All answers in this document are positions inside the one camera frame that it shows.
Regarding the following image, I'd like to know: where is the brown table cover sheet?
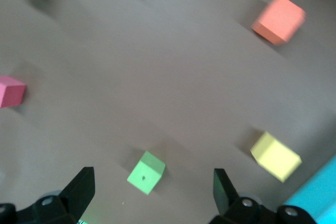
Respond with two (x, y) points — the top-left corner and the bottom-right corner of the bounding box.
(0, 0), (336, 224)

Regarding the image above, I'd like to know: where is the green foam cube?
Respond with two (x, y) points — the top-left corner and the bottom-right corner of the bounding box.
(127, 151), (166, 196)

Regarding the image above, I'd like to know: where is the yellow foam cube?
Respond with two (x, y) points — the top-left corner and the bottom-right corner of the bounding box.
(249, 130), (303, 184)

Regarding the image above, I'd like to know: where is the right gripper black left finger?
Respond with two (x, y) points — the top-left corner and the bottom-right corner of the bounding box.
(15, 166), (96, 224)

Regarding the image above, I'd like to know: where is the teal plastic bin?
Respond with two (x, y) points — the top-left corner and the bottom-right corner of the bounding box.
(288, 153), (336, 224)

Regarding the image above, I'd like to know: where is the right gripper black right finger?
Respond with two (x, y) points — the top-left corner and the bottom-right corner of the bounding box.
(208, 168), (280, 224)

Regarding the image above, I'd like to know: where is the orange foam cube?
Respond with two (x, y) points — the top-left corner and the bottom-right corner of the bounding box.
(250, 0), (307, 47)

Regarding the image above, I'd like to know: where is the rose red foam cube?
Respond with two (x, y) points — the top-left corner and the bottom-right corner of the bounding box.
(0, 74), (27, 109)

